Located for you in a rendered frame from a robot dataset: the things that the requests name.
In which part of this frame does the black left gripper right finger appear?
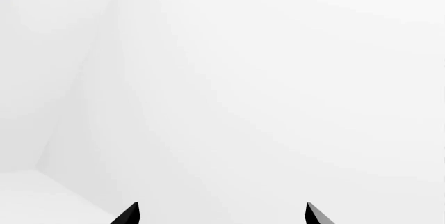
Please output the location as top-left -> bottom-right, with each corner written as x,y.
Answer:
305,201 -> 336,224

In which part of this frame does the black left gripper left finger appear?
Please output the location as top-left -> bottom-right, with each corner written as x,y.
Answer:
109,201 -> 141,224

